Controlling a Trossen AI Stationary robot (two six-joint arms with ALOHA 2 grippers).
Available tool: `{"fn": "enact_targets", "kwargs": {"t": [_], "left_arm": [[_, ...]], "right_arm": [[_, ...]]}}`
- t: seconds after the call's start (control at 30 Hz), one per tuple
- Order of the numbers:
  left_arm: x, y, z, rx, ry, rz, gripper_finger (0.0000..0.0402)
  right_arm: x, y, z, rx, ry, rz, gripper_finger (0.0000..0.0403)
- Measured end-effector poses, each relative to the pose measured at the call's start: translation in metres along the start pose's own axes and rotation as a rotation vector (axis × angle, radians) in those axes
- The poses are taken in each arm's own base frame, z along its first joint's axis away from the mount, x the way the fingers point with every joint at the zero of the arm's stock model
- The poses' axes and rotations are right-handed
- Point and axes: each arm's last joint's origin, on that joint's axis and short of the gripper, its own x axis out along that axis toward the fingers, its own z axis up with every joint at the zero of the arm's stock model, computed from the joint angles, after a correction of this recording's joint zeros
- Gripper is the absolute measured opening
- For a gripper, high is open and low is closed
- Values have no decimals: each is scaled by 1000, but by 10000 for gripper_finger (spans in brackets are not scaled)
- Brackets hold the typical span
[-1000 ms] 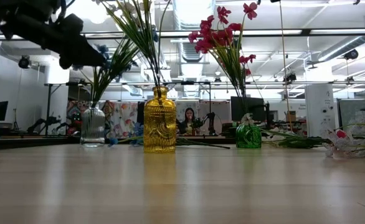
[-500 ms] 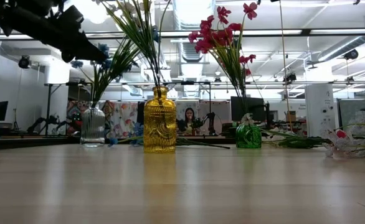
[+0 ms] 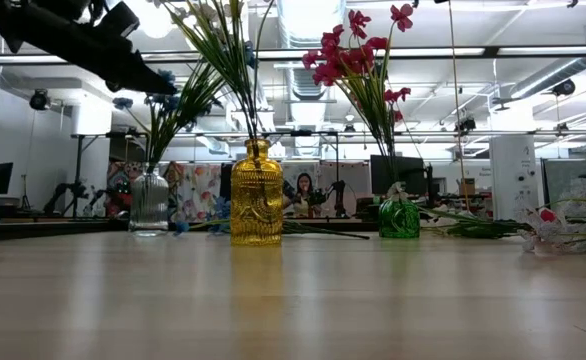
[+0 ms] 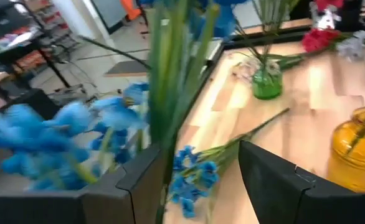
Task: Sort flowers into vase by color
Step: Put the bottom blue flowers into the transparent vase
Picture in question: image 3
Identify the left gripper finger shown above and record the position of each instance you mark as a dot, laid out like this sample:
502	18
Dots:
133	80

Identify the red artificial flower bunch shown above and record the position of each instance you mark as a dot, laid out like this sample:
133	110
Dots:
330	70
402	15

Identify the black background robot arm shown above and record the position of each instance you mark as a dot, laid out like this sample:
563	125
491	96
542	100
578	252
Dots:
65	192
339	195

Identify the clear glass vase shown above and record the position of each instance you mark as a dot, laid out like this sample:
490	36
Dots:
149	205

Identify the yellow glass vase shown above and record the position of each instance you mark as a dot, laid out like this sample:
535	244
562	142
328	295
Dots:
256	200

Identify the green glass vase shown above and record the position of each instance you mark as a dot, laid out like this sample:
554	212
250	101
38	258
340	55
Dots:
399	220

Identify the black ceiling spotlight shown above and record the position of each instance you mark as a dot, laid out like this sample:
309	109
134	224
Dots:
467	124
564	87
39	100

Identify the colourful patterned fabric panel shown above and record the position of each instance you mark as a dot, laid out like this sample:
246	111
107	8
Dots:
123	172

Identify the floral fabric panel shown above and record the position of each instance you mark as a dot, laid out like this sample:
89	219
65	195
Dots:
198	192

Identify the thin black tripod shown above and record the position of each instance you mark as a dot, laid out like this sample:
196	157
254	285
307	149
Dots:
23	195

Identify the person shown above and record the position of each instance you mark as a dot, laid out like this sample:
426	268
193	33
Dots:
304	187

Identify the large black monitor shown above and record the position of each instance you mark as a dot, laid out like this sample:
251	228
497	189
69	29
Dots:
408	172

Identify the tall white cabinet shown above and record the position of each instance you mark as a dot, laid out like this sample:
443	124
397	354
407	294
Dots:
515	175

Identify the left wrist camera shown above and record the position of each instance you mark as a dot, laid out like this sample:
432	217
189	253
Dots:
118	20

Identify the black aluminium table frame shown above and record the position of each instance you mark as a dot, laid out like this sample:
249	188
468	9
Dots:
48	230

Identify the silver ceiling duct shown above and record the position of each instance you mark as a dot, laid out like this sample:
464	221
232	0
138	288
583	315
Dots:
310	80

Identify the black overhead frame bar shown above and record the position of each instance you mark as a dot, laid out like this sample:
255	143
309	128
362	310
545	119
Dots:
490	51

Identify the black background rig frame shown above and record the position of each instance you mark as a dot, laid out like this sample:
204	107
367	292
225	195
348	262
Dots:
523	133

